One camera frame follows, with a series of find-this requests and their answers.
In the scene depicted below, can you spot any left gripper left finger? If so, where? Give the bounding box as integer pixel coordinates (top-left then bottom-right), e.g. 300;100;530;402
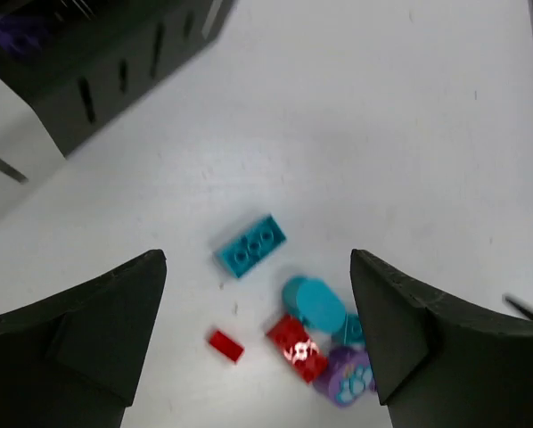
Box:
0;250;167;427

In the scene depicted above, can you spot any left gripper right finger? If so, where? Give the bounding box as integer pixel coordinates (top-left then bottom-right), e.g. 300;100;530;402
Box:
350;250;533;427

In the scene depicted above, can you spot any red long lego brick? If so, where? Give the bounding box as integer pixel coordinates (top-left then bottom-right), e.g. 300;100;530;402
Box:
266;314;329;384

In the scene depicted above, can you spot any small teal square lego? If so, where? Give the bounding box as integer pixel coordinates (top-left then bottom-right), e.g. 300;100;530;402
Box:
337;313;365;346

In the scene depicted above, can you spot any lilac oval paw lego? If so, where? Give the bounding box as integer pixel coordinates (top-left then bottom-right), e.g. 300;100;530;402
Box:
313;346;376;407

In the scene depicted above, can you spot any teal rounded lego brick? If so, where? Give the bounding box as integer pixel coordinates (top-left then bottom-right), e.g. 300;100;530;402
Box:
282;276;347;334

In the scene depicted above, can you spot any small red lego piece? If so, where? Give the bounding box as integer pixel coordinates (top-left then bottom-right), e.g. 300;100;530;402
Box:
208;329;244;363

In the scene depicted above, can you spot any teal long lego plate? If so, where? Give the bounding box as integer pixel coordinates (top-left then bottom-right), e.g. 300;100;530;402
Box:
215;215;286;279

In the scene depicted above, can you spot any white slotted double container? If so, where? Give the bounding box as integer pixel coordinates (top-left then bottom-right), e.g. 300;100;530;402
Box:
0;79;66;220

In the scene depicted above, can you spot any black slotted double container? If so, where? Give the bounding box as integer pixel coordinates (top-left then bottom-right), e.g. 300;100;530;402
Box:
0;0;235;155

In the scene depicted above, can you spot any purple lego in black container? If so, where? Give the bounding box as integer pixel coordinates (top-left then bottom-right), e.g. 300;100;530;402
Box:
0;13;50;57

